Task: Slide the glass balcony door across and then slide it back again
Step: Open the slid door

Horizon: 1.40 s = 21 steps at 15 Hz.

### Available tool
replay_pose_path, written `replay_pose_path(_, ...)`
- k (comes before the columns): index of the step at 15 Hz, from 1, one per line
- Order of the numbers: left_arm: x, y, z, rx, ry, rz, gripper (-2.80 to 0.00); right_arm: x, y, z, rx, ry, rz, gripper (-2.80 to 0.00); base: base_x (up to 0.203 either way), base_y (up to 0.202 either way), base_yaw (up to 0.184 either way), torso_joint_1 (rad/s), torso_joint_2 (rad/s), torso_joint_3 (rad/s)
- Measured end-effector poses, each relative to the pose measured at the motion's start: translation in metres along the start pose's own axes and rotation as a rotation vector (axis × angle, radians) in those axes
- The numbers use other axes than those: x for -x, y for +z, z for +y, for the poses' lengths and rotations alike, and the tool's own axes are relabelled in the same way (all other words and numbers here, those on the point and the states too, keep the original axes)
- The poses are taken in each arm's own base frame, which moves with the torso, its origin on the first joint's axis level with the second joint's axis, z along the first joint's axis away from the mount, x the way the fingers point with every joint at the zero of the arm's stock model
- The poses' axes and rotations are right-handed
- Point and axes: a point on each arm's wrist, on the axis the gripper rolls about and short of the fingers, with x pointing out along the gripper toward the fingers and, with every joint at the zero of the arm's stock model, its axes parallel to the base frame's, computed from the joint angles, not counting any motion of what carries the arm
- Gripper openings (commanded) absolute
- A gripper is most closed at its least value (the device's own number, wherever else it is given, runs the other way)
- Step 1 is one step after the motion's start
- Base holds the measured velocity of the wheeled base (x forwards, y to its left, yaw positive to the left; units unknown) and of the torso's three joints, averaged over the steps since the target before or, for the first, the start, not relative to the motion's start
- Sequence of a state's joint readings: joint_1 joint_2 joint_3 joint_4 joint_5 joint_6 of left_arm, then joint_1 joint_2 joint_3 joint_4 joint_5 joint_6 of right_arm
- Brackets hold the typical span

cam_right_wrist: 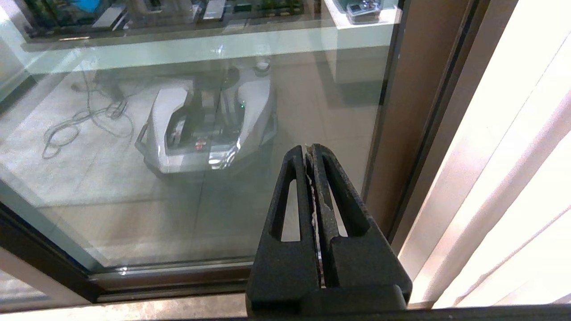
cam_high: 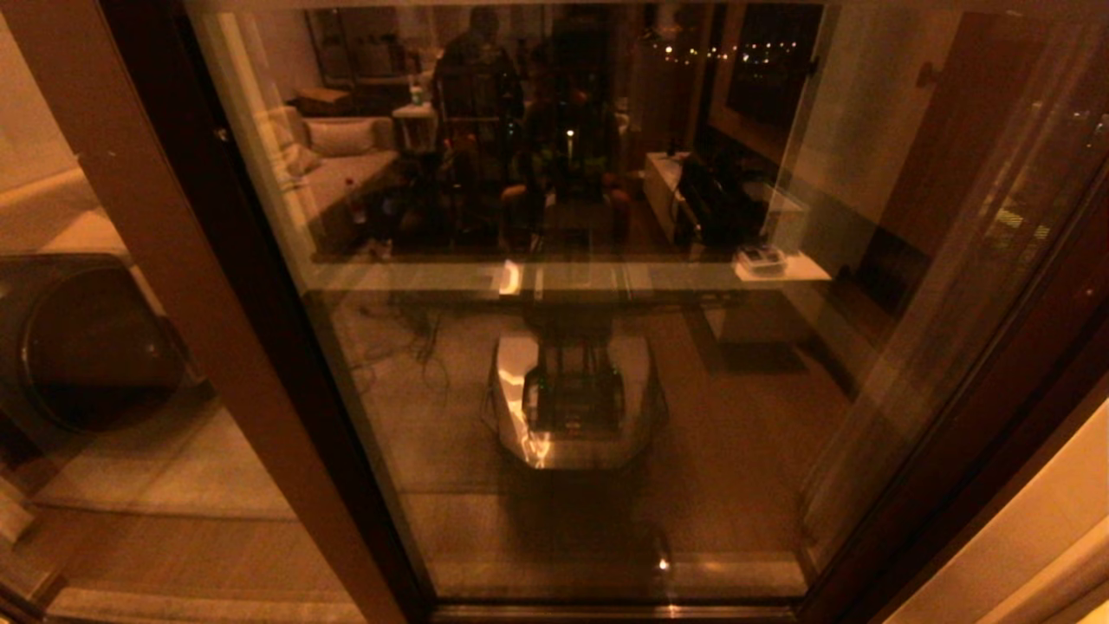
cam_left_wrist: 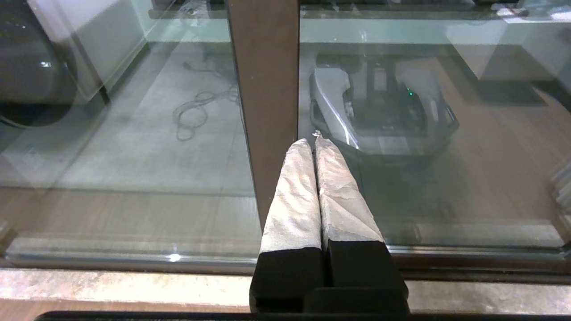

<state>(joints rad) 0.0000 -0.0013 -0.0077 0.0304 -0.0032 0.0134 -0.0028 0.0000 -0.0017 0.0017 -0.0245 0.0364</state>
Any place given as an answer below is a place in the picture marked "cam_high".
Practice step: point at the brown framed sliding glass door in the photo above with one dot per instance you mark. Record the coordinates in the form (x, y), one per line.
(736, 433)

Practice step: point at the brown framed fixed glass panel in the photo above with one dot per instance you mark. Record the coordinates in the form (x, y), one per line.
(195, 286)

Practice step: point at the black railing wall bracket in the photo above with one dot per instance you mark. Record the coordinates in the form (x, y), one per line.
(925, 74)
(812, 65)

